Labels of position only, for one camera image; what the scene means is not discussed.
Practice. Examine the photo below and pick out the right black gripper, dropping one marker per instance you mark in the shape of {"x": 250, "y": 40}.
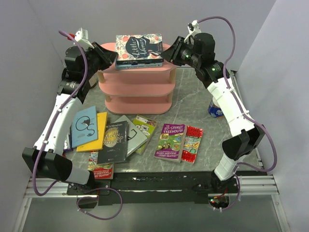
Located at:
{"x": 171, "y": 54}

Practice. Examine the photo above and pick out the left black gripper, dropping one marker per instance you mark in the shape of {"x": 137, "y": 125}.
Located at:
{"x": 107, "y": 57}

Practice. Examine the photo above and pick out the blue 143-Storey Treehouse book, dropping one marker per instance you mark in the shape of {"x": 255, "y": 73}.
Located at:
{"x": 137, "y": 66}

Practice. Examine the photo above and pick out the Little Women book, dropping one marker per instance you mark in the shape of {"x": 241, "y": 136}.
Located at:
{"x": 139, "y": 49}

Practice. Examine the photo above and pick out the purple 117-Storey Treehouse book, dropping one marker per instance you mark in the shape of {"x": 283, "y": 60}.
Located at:
{"x": 171, "y": 141}

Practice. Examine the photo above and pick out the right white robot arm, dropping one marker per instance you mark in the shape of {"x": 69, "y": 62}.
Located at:
{"x": 245, "y": 135}

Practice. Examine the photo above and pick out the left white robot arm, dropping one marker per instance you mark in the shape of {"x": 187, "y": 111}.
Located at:
{"x": 45, "y": 158}

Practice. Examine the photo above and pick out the pink three-tier shelf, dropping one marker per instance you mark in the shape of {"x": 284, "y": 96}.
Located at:
{"x": 146, "y": 91}

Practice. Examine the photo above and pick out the blue wrapped tissue roll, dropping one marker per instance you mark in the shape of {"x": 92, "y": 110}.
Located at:
{"x": 214, "y": 109}

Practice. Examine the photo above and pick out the light blue book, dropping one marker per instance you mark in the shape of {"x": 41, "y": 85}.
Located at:
{"x": 84, "y": 127}

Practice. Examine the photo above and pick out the green book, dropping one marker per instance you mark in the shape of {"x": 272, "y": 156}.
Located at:
{"x": 147, "y": 127}

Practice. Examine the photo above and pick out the red Storey Treehouse book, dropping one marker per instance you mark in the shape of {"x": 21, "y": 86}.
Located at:
{"x": 191, "y": 144}

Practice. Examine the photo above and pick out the grey book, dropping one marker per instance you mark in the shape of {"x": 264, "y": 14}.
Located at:
{"x": 135, "y": 138}

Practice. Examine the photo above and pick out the black Moon and Sixpence book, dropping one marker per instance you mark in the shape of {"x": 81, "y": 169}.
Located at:
{"x": 114, "y": 144}

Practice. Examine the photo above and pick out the red Treehouse book at edge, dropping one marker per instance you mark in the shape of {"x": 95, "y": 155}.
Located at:
{"x": 101, "y": 171}

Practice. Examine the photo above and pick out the black base bar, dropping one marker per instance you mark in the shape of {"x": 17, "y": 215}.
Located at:
{"x": 167, "y": 187}

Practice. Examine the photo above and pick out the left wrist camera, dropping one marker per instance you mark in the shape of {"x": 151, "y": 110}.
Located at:
{"x": 81, "y": 37}

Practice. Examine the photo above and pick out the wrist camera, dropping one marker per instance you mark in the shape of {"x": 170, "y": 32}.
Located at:
{"x": 193, "y": 29}
{"x": 81, "y": 37}

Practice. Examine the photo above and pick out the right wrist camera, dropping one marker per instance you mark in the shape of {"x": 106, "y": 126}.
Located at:
{"x": 193, "y": 29}

